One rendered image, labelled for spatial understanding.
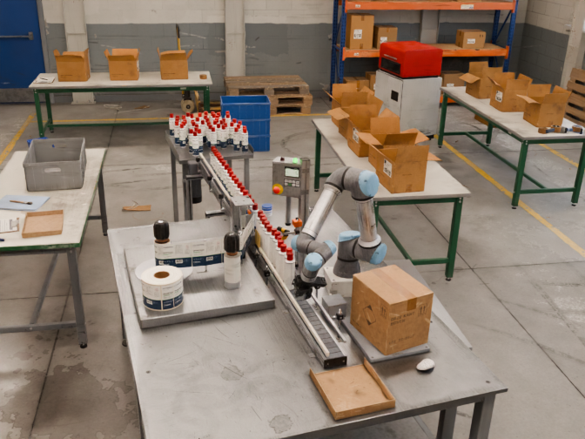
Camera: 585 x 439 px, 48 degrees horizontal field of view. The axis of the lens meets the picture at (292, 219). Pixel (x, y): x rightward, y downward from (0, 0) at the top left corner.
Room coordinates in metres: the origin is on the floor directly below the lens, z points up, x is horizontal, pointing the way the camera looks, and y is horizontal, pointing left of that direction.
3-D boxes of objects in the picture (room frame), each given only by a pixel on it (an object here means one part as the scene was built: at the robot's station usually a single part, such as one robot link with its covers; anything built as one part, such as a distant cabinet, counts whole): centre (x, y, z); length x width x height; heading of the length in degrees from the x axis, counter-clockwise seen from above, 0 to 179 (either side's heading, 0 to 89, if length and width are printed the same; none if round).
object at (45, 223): (3.89, 1.61, 0.82); 0.34 x 0.24 x 0.03; 16
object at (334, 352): (3.19, 0.06, 0.86); 1.65 x 0.08 x 0.04; 19
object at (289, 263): (3.01, 0.01, 0.98); 0.05 x 0.05 x 0.20
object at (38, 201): (4.24, 1.90, 0.81); 0.32 x 0.24 x 0.01; 86
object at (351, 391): (2.25, -0.26, 0.85); 0.30 x 0.26 x 0.04; 19
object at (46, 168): (4.78, 1.81, 0.91); 0.60 x 0.40 x 0.22; 14
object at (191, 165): (4.99, 0.81, 0.71); 0.15 x 0.12 x 0.34; 109
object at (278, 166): (3.32, 0.02, 1.38); 0.17 x 0.10 x 0.19; 74
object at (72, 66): (8.36, 2.81, 0.97); 0.47 x 0.41 x 0.37; 7
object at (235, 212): (3.56, 0.29, 1.01); 0.14 x 0.13 x 0.26; 19
